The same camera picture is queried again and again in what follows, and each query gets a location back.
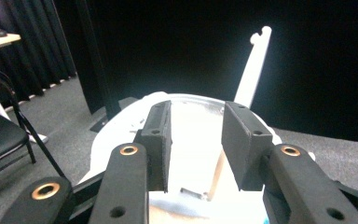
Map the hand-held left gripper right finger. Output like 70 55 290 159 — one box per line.
221 101 358 224

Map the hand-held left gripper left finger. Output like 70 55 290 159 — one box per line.
88 100 172 224

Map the white lidded trash can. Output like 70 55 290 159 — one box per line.
77 25 317 224

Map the black folding chair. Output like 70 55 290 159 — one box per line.
0 66 67 185

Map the black curtain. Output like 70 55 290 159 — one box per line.
0 0 78 102

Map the black stand with base plate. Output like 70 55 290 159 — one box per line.
74 0 139 133

